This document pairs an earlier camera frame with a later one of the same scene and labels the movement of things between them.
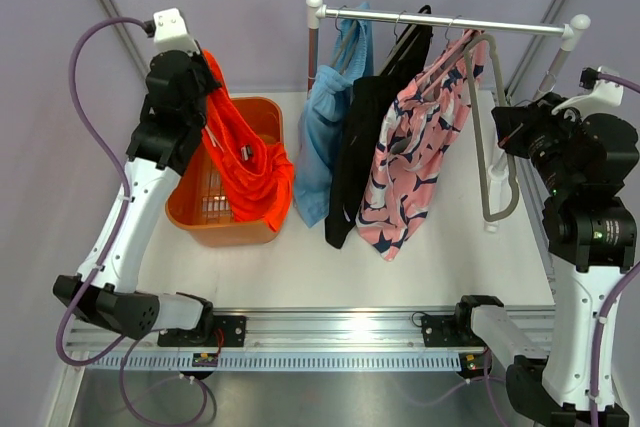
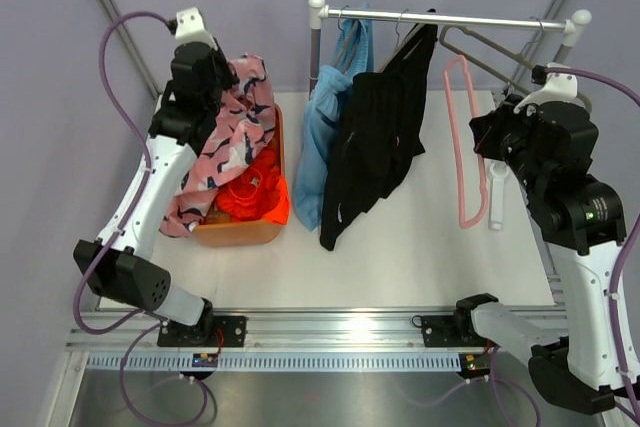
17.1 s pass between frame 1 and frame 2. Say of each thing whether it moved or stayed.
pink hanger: moved
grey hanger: moved
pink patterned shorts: moved
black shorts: stayed
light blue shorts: stayed
